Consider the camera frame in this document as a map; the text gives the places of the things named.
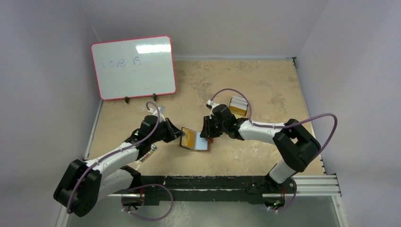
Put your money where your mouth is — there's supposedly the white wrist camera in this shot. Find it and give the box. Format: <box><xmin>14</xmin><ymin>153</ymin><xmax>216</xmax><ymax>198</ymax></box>
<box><xmin>148</xmin><ymin>105</ymin><xmax>166</xmax><ymax>115</ymax></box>
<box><xmin>206</xmin><ymin>100</ymin><xmax>219</xmax><ymax>109</ymax></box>

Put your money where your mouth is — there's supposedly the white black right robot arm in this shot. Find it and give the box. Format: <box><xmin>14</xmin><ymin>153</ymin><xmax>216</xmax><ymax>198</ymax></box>
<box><xmin>200</xmin><ymin>101</ymin><xmax>321</xmax><ymax>192</ymax></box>

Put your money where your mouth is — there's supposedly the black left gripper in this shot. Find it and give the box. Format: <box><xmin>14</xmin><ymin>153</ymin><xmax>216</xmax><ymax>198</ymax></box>
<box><xmin>149</xmin><ymin>118</ymin><xmax>184</xmax><ymax>144</ymax></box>

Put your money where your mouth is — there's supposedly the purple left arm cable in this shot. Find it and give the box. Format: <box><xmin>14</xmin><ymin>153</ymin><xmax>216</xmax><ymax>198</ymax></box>
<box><xmin>66</xmin><ymin>101</ymin><xmax>175</xmax><ymax>222</ymax></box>

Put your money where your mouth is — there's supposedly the beige oval card tray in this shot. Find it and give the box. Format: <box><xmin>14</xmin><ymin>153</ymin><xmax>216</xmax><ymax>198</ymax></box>
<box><xmin>230</xmin><ymin>104</ymin><xmax>249</xmax><ymax>117</ymax></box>

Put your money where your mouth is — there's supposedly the pink framed whiteboard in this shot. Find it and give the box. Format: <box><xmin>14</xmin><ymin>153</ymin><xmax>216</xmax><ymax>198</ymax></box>
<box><xmin>91</xmin><ymin>35</ymin><xmax>177</xmax><ymax>100</ymax></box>

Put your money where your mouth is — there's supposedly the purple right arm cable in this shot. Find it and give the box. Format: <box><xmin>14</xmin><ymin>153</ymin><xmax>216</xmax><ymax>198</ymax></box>
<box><xmin>207</xmin><ymin>88</ymin><xmax>339</xmax><ymax>214</ymax></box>

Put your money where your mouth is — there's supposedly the aluminium rail frame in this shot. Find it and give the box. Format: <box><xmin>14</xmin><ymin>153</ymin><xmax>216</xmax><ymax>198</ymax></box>
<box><xmin>64</xmin><ymin>174</ymin><xmax>342</xmax><ymax>208</ymax></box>

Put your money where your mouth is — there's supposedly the brown leather card holder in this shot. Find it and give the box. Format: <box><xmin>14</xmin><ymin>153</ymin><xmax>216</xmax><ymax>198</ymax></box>
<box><xmin>179</xmin><ymin>127</ymin><xmax>213</xmax><ymax>151</ymax></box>

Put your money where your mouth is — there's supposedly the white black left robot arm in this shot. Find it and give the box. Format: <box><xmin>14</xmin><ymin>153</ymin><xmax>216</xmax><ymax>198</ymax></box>
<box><xmin>53</xmin><ymin>115</ymin><xmax>185</xmax><ymax>217</ymax></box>

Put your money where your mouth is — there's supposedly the pack of coloured markers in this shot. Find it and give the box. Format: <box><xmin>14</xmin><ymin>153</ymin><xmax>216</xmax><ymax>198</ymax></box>
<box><xmin>138</xmin><ymin>144</ymin><xmax>157</xmax><ymax>162</ymax></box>

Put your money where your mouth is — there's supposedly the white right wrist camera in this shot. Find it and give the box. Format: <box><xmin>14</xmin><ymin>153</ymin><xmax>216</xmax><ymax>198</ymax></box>
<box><xmin>206</xmin><ymin>100</ymin><xmax>219</xmax><ymax>109</ymax></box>

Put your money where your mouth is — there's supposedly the yellow credit card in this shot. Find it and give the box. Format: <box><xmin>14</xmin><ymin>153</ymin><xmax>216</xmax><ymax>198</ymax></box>
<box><xmin>180</xmin><ymin>127</ymin><xmax>197</xmax><ymax>149</ymax></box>

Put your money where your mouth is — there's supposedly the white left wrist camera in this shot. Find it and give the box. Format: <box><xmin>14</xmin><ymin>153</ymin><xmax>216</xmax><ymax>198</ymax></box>
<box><xmin>148</xmin><ymin>105</ymin><xmax>166</xmax><ymax>115</ymax></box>

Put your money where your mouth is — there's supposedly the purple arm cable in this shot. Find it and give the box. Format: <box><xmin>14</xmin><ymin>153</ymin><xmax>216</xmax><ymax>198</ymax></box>
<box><xmin>66</xmin><ymin>101</ymin><xmax>175</xmax><ymax>222</ymax></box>
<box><xmin>207</xmin><ymin>88</ymin><xmax>339</xmax><ymax>214</ymax></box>

